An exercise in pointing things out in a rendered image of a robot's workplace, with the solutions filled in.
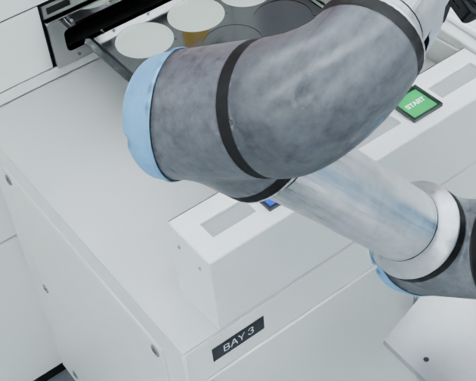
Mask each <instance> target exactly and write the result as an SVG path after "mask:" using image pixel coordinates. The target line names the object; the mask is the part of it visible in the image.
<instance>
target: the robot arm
mask: <svg viewBox="0 0 476 381"><path fill-rule="evenodd" d="M450 7H451V8H452V9H453V11H454V12H455V14H456V15H457V17H458V18H459V19H460V20H461V22H462V23H470V22H472V21H474V20H476V0H329V1H328V2H327V3H326V4H325V5H324V6H323V8H322V9H321V11H320V12H319V14H318V15H317V16H316V17H315V18H314V19H313V20H312V21H311V22H309V23H306V24H305V25H303V26H301V27H299V28H298V29H294V30H291V31H289V32H287V33H282V34H279V35H275V36H268V37H264V38H258V39H247V40H241V41H235V42H225V43H220V44H214V45H204V46H199V47H193V48H186V47H176V48H173V49H171V50H170V51H167V52H163V53H160V54H155V55H153V56H152V57H149V58H148V59H146V60H145V61H144V62H143V63H142V64H141V65H140V66H139V67H138V68H137V69H136V71H135V72H134V74H133V76H132V78H131V79H130V82H129V84H128V87H127V89H126V92H125V97H124V101H123V108H122V125H123V131H124V134H125V135H126V137H127V139H128V150H129V152H130V154H131V156H132V158H133V159H134V161H135V162H136V163H137V165H138V166H139V167H140V168H141V169H142V170H143V171H144V172H146V173H147V174H148V175H150V176H152V177H154V178H157V179H162V180H165V181H167V182H178V181H181V180H188V181H195V182H197V183H200V184H203V185H205V186H207V187H210V188H211V189H213V190H215V191H217V192H219V193H221V194H223V195H225V196H228V197H230V198H232V199H234V200H237V201H240V202H242V203H259V202H262V201H265V200H268V199H270V200H273V201H274V202H276V203H279V204H280V205H282V206H285V207H286V208H288V209H291V210H292V211H294V212H297V213H298V214H300V215H303V216H304V217H306V218H308V219H310V220H311V221H314V222H316V223H317V224H319V225H322V226H323V227H325V228H328V229H330V230H331V231H334V232H336V233H337V234H340V235H342V236H343V237H346V238H348V239H349V240H352V241H354V242H355V243H358V244H360V245H361V246H364V247H366V248H367V249H369V255H370V258H371V262H372V264H373V265H377V268H376V273H377V275H378V276H379V278H380V279H381V280H382V281H383V282H384V283H385V284H386V285H387V286H388V287H390V288H392V289H393V290H396V291H398V292H402V293H406V294H409V295H411V296H443V297H452V298H461V299H476V199H465V198H461V197H457V196H456V195H454V194H452V193H451V192H449V191H448V190H447V189H445V188H444V187H441V186H440V185H439V184H435V183H433V182H430V181H411V182H408V181H407V180H405V179H404V178H402V177H400V176H399V175H397V174H396V173H394V172H392V171H391V170H390V169H388V168H386V167H384V166H383V165H382V164H380V163H378V162H376V161H375V160H374V159H372V158H371V157H369V156H367V155H366V154H365V153H363V152H361V151H359V150H358V149H357V148H355V147H356V146H357V145H358V144H360V143H361V142H362V141H364V140H365V139H366V138H367V137H369V136H370V135H371V134H372V133H373V132H374V131H375V130H376V129H377V128H378V127H379V126H380V125H381V124H382V123H383V122H384V121H385V120H386V119H387V118H388V116H389V115H390V114H391V113H392V112H393V110H394V109H395V108H396V107H397V105H398V104H399V103H400V102H401V101H402V100H403V98H404V96H405V95H406V93H407V92H408V91H409V89H410V88H411V86H412V85H413V83H414V82H415V80H416V78H417V76H418V75H419V73H420V71H421V70H422V68H423V65H424V62H425V53H426V52H427V51H428V50H429V48H430V47H431V45H432V43H433V42H434V40H435V39H436V37H437V35H438V33H439V32H440V28H441V27H442V24H443V23H445V20H446V18H447V15H448V13H449V10H450Z"/></svg>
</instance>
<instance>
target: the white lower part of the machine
mask: <svg viewBox="0 0 476 381"><path fill-rule="evenodd" d="M99 58H100V57H99ZM99 58H96V59H94V60H92V61H90V62H88V63H86V64H84V65H82V66H80V67H78V68H76V69H74V70H72V71H70V72H68V73H66V74H64V75H62V76H65V75H67V74H69V73H71V72H73V71H75V70H77V69H79V68H81V67H83V66H85V65H87V64H89V63H91V62H93V61H95V60H97V59H99ZM62 76H59V77H57V78H56V79H59V78H60V77H62ZM56 79H53V80H51V81H50V82H53V81H54V80H56ZM50 82H47V83H45V84H44V85H47V84H48V83H50ZM44 85H41V86H39V87H38V88H41V87H42V86H44ZM38 88H35V89H33V90H32V91H35V90H36V89H38ZM32 91H29V92H27V93H26V94H29V93H30V92H32ZM26 94H22V95H21V96H19V97H17V98H15V99H13V100H11V101H9V102H7V103H5V104H3V105H1V106H0V107H2V106H4V105H6V104H8V103H10V102H12V101H14V100H16V99H18V98H20V97H22V96H24V95H26ZM65 369H66V368H65V367H64V365H63V363H62V360H61V358H60V355H59V352H58V350H57V346H56V344H55V341H54V337H53V335H52V333H51V329H50V327H49V324H48V321H47V318H46V316H45V312H44V309H43V307H42V304H41V301H40V298H39V295H38V293H37V290H36V286H35V284H34V282H33V279H32V275H31V273H30V271H29V267H28V264H27V262H26V259H25V256H24V254H23V250H22V248H21V245H20V241H19V239H18V236H17V233H16V231H15V228H14V225H13V222H12V220H11V216H10V213H9V211H8V208H7V205H6V202H5V199H4V197H3V194H2V190H1V188H0V381H48V380H49V379H50V378H52V377H54V376H56V375H57V374H59V373H60V372H62V371H63V370H65Z"/></svg>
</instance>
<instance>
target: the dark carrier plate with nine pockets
mask: <svg viewBox="0 0 476 381"><path fill-rule="evenodd" d="M182 1H184V0H172V1H170V2H168V3H166V4H164V5H162V6H160V7H158V8H155V9H153V10H152V11H149V12H147V13H145V14H143V15H141V16H139V17H136V18H135V19H133V20H130V21H129V22H127V23H124V24H122V25H120V26H118V27H116V28H114V29H112V30H110V31H108V32H106V33H103V34H101V35H99V36H97V37H95V38H94V42H96V43H97V44H98V45H99V46H100V47H102V49H103V50H105V52H107V53H108V54H109V55H110V56H111V57H113V58H114V59H115V60H116V61H117V62H118V63H120V64H121V65H122V66H123V67H124V68H125V69H127V71H129V72H130V74H132V75H133V74H134V72H135V71H136V69H137V68H138V67H139V66H140V65H141V64H142V63H143V62H144V61H145V60H146V59H148V57H147V58H133V57H127V56H125V55H123V54H121V53H119V52H118V50H117V49H116V46H115V40H116V37H117V36H118V34H120V33H121V31H123V30H124V29H126V28H127V27H129V26H132V25H135V24H138V23H160V24H162V25H165V26H167V27H168V28H169V29H170V30H171V31H172V32H173V34H174V41H173V43H172V45H171V46H170V48H168V49H167V50H166V51H164V52H167V51H170V50H171V49H173V48H177V47H186V48H193V47H199V46H204V45H214V44H220V43H225V42H235V41H241V40H247V39H258V38H264V37H268V36H275V35H279V34H282V33H287V32H289V31H291V30H294V29H298V28H299V27H301V26H303V25H305V24H306V23H309V22H311V21H312V20H313V19H314V18H315V17H316V16H317V15H318V14H319V12H320V11H321V8H319V7H318V6H316V5H315V4H314V3H312V2H310V1H309V0H266V1H264V2H262V3H261V4H258V5H253V6H249V7H236V6H232V5H227V4H225V3H224V2H223V1H222V0H214V1H216V2H218V3H219V4H221V5H222V7H223V8H224V18H223V20H222V21H221V22H220V23H219V24H218V25H216V26H214V27H212V28H211V29H207V30H204V31H200V32H185V31H181V30H179V29H175V28H174V27H173V26H171V25H170V24H169V22H168V18H167V16H168V12H169V11H170V9H171V8H172V7H173V6H174V5H176V4H177V3H179V2H182Z"/></svg>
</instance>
